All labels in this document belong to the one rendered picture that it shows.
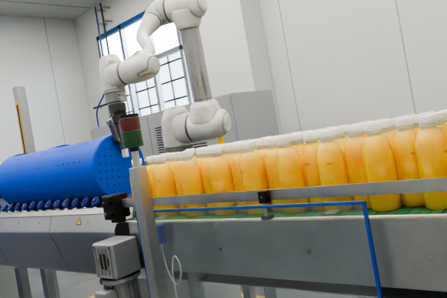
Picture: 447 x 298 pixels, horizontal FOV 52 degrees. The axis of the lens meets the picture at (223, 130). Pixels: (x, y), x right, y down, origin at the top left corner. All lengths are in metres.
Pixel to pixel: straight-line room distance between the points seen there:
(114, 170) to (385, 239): 1.23
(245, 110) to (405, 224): 2.52
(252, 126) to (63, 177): 1.81
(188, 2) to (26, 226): 1.37
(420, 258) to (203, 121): 1.46
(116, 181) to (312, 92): 2.83
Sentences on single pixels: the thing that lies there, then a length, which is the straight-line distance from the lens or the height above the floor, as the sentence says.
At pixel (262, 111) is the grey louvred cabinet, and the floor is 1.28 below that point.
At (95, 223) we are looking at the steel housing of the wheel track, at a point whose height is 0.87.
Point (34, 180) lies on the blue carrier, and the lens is 2.35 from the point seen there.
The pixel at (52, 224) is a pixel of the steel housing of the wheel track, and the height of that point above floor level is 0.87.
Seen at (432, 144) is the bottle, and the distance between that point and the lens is 1.14.
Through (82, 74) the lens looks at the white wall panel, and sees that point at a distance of 7.82.
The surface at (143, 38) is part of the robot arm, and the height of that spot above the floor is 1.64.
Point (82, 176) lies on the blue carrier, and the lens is 2.03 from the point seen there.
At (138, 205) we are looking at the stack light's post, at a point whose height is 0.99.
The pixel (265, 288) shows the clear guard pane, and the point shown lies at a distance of 1.31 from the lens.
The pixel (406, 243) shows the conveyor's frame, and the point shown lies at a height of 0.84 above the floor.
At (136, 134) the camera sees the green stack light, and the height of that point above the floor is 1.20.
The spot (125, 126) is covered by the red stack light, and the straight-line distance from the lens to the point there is 1.37.
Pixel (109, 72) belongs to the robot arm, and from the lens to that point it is 2.00.
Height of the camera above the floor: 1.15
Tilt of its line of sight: level
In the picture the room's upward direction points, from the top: 10 degrees counter-clockwise
